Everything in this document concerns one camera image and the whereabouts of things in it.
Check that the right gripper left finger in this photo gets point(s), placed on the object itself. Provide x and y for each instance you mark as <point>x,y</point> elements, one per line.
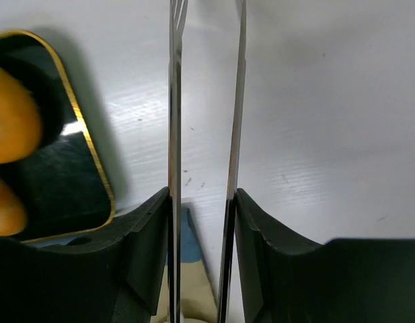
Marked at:
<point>113,274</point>

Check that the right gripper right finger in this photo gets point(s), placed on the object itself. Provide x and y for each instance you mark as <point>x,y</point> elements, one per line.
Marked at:
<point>286,277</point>

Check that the striped croissant bread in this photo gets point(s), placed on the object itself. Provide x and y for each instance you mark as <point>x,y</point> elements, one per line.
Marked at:
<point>13,217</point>

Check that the metal tongs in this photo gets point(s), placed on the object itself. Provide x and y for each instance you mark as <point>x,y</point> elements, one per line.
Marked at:
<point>177,20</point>

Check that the checkered blue cloth placemat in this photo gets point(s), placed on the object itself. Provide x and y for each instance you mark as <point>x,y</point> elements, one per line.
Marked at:
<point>188,235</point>

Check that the dark green rectangular tray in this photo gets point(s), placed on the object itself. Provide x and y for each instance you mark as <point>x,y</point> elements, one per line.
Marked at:
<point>62,185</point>

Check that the orange donut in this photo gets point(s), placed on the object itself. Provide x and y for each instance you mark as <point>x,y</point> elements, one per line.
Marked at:
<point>20,121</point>

